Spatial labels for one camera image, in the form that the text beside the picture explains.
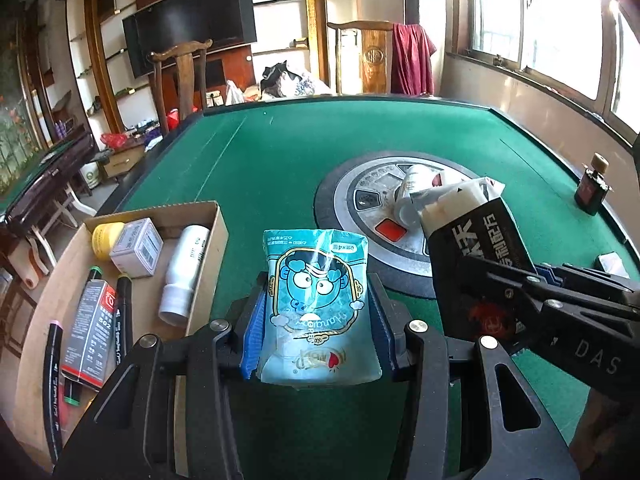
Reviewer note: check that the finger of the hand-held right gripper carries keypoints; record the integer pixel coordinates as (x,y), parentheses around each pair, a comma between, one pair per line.
(500,290)
(549,276)

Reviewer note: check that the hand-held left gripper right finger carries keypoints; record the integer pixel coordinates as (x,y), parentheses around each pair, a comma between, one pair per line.
(385,330)

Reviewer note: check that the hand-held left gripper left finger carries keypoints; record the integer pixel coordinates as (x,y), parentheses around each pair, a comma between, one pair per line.
(252,340)

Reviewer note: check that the black snack bag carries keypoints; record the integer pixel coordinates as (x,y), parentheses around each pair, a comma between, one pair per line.
(480,240)

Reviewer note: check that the white plastic bottle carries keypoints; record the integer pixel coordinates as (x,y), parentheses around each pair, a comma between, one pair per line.
(182,270)
(417,185)

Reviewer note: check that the black marker pen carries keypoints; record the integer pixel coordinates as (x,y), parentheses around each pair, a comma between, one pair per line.
(52,385)
(122,320)

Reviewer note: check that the small white carton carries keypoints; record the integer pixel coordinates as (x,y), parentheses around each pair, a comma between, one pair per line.
(137,247)

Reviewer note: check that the red glue pack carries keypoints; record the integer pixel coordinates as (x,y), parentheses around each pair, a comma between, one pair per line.
(90,330)

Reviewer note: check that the yellow round container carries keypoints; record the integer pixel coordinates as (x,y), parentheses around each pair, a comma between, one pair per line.
(106,240)

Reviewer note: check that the shallow cardboard box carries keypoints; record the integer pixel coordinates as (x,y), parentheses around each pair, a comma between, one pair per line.
(55,290)

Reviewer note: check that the person's right forearm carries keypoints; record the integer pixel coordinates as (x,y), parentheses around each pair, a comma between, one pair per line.
(610,435)

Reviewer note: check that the black ink bottle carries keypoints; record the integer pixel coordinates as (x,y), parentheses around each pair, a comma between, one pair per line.
(590,190)

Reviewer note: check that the round table control panel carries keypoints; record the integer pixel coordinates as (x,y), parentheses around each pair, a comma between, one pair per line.
(360,200)

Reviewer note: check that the small wooden cabinet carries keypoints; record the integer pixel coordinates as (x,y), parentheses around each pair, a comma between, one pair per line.
(122,162)

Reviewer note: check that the white bucket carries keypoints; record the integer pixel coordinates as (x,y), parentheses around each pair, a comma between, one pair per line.
(91,176)

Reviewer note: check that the red plastic bag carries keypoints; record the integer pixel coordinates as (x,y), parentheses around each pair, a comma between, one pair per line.
(114,140)

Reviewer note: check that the dark red cloth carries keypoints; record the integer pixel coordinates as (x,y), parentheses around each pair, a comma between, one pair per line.
(410,60)

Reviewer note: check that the white plastic bag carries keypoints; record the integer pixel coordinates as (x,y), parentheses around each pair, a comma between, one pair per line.
(235,92)

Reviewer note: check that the pile of bags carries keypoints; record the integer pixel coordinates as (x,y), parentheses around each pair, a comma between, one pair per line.
(290,82)

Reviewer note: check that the carved wooden chair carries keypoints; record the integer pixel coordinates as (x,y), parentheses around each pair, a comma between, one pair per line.
(375,60)

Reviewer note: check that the dark wooden game table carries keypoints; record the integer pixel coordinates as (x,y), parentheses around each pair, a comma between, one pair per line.
(50,165)

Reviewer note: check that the plain wooden chair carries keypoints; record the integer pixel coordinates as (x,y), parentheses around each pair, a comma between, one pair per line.
(185,75)

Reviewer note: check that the black flat television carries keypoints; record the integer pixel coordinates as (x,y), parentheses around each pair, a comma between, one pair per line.
(190,25)

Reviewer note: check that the window with metal frame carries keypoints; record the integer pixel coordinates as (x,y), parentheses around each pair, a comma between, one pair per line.
(550,20)

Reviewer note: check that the gold framed wall shelves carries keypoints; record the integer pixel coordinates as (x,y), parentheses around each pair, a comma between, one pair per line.
(316,25)

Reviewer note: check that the framed floral wall painting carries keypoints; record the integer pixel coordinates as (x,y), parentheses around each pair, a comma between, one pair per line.
(15,135)

